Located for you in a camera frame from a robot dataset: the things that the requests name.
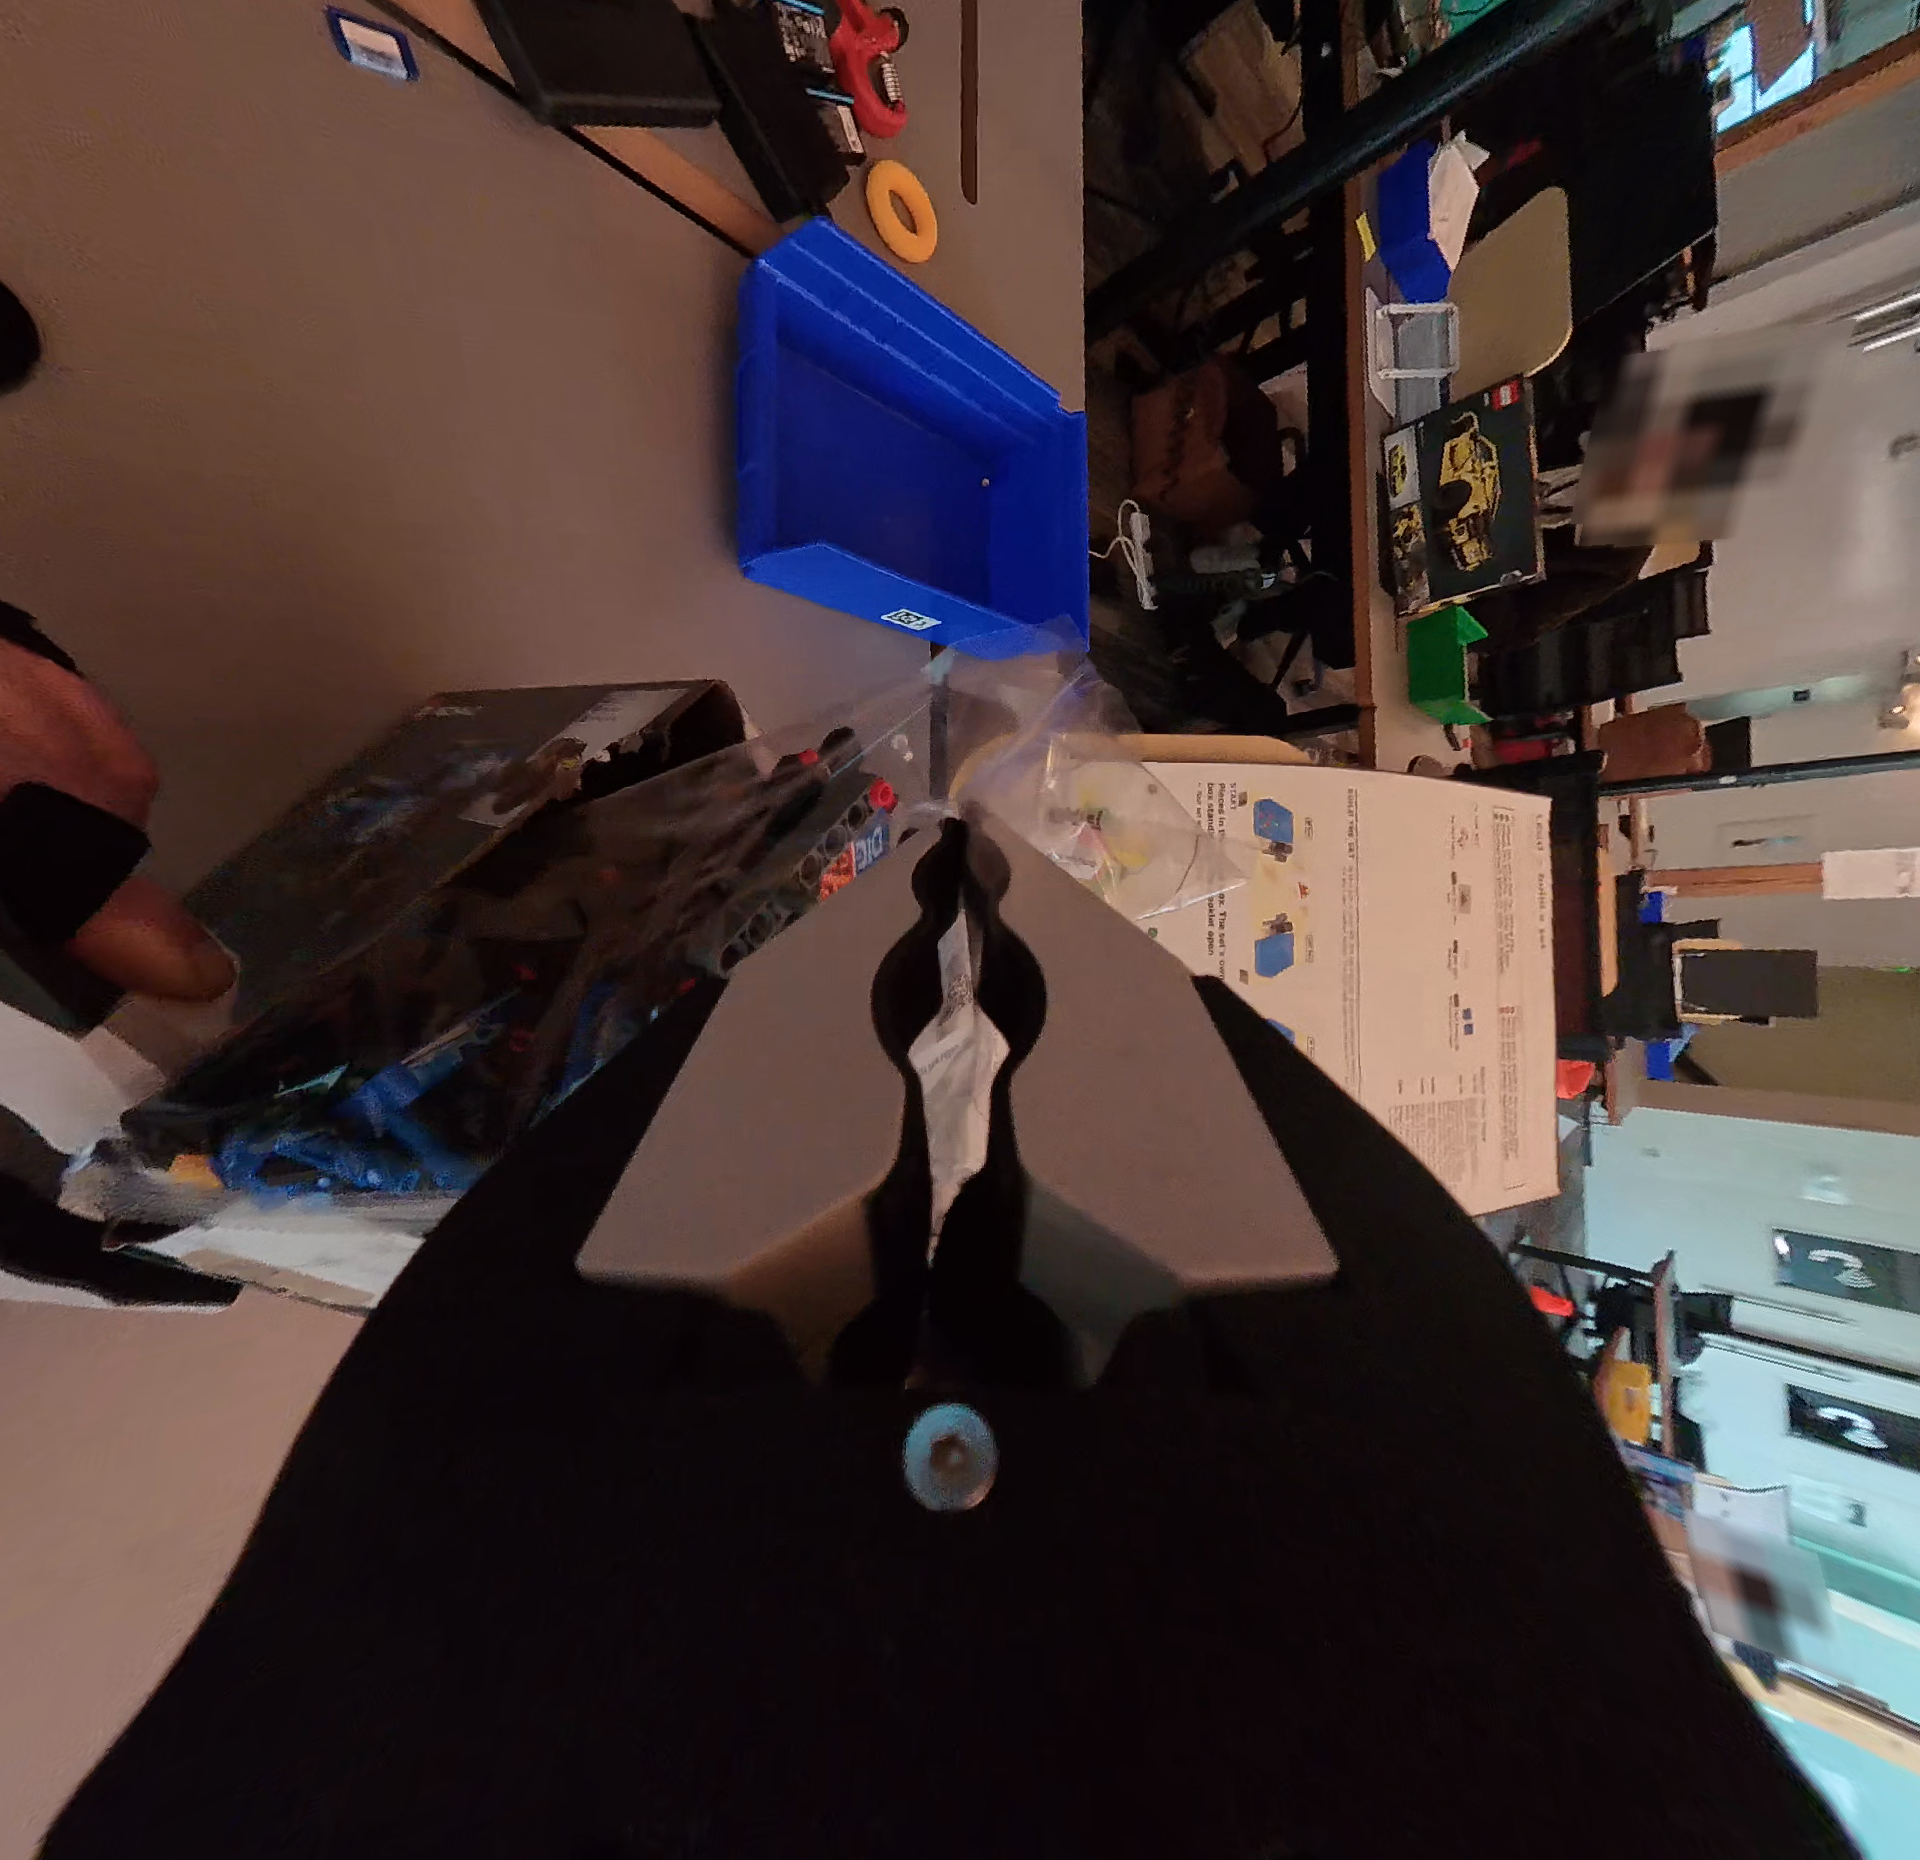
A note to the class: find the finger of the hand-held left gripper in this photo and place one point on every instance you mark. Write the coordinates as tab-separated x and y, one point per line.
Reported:
53	1073

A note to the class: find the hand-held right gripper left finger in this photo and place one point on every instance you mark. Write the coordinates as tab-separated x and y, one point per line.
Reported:
750	1124

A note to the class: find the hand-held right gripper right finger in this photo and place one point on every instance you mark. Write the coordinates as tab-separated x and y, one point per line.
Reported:
1170	1124

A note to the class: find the clear bag of toy bricks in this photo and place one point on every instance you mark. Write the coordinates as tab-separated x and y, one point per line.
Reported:
451	991

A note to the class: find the black toy set box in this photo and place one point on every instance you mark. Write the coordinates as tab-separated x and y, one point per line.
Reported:
451	780

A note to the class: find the grey desk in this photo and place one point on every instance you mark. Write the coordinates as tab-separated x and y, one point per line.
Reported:
301	465
1034	164

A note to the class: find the person's left hand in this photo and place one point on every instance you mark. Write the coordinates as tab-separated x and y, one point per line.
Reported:
60	721

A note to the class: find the green bin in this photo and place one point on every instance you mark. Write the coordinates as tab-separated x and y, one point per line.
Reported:
1443	660

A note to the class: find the blue bin with white label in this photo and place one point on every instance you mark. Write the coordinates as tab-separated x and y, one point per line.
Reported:
900	465

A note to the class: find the black box yellow vehicle print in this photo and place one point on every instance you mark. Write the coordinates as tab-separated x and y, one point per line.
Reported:
1463	495

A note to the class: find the small blue framed tag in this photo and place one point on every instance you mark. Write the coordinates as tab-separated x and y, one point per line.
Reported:
371	45

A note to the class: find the flat black box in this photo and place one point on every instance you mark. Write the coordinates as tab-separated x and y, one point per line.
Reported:
601	45

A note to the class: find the black electronic device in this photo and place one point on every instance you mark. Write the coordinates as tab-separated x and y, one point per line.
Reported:
781	105

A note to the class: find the red tool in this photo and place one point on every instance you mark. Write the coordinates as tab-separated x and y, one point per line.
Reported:
871	74

